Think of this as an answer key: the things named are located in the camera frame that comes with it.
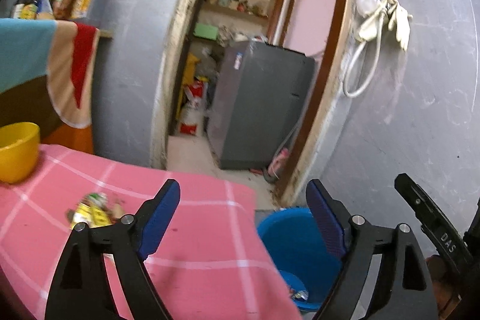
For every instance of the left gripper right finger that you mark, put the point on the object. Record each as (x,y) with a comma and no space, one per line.
(403,288)

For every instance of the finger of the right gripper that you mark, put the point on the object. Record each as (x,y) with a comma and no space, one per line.
(455,249)

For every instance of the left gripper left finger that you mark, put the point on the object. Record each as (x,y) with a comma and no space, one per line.
(80,287)

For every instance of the yellow white snack packet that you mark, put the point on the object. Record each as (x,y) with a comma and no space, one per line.
(95,210)

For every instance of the trash in bucket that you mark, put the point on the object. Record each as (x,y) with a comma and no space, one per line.
(297,290)

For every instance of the blue plastic bucket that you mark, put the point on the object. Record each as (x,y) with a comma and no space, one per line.
(298,250)

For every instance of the pink checked tablecloth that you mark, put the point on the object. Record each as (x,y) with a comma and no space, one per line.
(211,262)

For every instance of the yellow plastic bowl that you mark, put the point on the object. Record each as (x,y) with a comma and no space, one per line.
(19,151)

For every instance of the white rubber gloves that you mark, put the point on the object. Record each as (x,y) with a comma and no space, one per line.
(391,14)

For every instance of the white red rice sack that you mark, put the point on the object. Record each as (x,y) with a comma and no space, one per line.
(192,113)

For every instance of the grey refrigerator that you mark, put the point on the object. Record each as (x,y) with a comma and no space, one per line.
(259,98)

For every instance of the blue brown striped cloth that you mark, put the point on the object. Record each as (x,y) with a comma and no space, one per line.
(47,70)

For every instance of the dark sauce bottle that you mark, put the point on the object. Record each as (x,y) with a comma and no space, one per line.
(25,9)

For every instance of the green storage box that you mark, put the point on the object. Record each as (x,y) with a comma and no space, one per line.
(205,31)

